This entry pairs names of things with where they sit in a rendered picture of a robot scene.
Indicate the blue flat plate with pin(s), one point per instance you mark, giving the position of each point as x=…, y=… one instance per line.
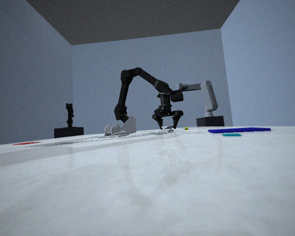
x=248, y=129

